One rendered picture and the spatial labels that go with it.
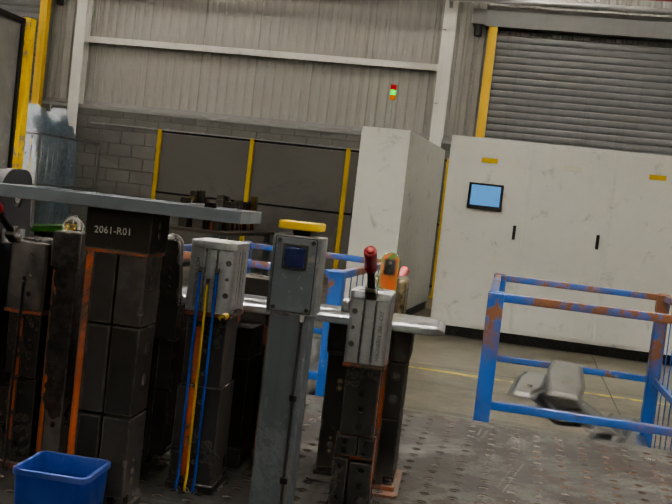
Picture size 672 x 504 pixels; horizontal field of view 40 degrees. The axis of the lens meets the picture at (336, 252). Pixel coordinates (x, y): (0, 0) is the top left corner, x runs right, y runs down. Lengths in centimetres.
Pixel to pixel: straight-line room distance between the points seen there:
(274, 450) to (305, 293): 23
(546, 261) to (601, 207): 74
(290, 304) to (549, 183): 812
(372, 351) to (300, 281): 22
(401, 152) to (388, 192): 42
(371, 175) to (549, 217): 181
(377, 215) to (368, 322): 799
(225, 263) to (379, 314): 26
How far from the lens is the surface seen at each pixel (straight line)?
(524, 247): 936
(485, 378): 332
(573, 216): 937
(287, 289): 132
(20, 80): 539
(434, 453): 198
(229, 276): 150
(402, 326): 158
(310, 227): 131
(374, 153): 948
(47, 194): 139
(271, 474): 137
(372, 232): 945
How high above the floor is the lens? 119
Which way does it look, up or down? 3 degrees down
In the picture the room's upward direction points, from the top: 6 degrees clockwise
